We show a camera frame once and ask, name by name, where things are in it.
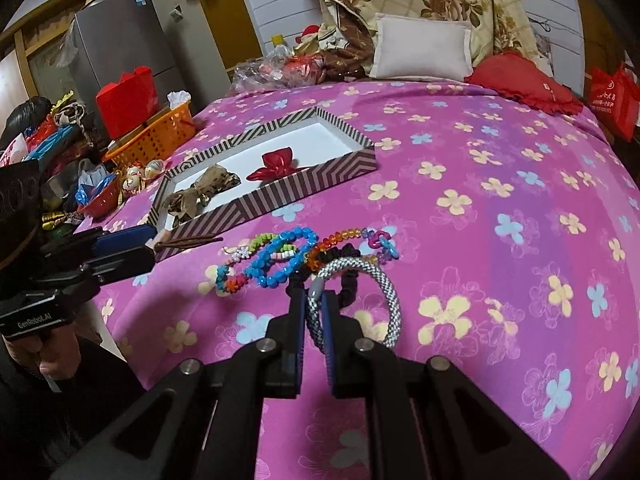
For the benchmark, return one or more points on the yellow cap bottle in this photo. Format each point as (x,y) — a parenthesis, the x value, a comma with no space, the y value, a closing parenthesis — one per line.
(278,40)

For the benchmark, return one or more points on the red plastic colander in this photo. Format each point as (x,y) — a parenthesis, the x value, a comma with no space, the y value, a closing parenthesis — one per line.
(102,202)

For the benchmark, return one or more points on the orange plastic basket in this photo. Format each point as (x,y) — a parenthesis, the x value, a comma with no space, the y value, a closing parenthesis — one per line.
(155,140)

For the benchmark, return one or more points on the white tissue paper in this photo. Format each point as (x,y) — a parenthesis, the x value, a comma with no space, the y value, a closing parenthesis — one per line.
(179,99)

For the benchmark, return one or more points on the brown wooden door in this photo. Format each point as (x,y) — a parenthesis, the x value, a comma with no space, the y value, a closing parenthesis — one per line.
(230,15)

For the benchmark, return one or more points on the clear plastic bags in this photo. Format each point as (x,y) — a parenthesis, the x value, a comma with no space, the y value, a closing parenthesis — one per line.
(260,72)

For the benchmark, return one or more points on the black leather bag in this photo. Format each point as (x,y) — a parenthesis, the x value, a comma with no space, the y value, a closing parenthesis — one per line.
(25,117)

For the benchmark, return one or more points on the wrapped toy egg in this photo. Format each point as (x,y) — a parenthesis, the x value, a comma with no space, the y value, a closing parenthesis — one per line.
(155,167)
(132,177)

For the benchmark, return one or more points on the brown floral quilt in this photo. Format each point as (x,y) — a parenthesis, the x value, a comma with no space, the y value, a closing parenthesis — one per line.
(350,45)

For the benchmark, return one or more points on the leopard print bow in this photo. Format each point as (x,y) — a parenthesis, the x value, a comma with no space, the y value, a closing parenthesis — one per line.
(200,192)

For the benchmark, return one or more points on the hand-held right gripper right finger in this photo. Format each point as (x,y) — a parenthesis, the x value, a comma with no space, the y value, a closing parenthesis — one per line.
(327,325)

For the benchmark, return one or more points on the red gift bag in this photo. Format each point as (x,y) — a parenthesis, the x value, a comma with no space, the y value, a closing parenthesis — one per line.
(127,105)

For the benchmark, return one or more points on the white pillow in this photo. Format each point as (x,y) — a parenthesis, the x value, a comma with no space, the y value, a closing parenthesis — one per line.
(425,47)

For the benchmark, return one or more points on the black scrunchie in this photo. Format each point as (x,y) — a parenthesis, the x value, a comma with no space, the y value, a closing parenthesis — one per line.
(350,250)

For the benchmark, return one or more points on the pink floral bedspread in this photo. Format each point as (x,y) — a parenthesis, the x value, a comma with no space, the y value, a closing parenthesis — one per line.
(475,260)

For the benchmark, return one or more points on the person's left hand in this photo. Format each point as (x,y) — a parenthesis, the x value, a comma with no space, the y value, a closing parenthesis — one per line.
(50,365)

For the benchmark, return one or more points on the red plush toy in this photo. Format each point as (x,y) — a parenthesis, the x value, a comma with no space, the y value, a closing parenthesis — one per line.
(307,37)

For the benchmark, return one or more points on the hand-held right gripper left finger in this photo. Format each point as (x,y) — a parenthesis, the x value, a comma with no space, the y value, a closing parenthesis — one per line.
(300,320)

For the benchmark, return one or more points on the red bow hair clip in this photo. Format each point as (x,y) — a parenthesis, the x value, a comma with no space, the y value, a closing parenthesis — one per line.
(275,165)

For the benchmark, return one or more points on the blue plastic bag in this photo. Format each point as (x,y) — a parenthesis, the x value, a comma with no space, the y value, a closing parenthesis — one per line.
(87,191)

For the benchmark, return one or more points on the grey refrigerator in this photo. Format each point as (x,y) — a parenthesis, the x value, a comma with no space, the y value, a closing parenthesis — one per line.
(125,35)

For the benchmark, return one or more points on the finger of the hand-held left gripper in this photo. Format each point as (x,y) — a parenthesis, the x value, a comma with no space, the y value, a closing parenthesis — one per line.
(125,265)
(125,237)

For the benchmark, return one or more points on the striped cardboard tray box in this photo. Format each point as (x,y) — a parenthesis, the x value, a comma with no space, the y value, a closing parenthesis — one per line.
(280,195)

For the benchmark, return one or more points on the red frilled pillow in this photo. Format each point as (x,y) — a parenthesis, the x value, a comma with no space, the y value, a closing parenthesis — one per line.
(520,80)

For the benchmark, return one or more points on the red shopping bag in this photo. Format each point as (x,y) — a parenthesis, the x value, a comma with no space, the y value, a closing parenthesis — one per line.
(612,95)

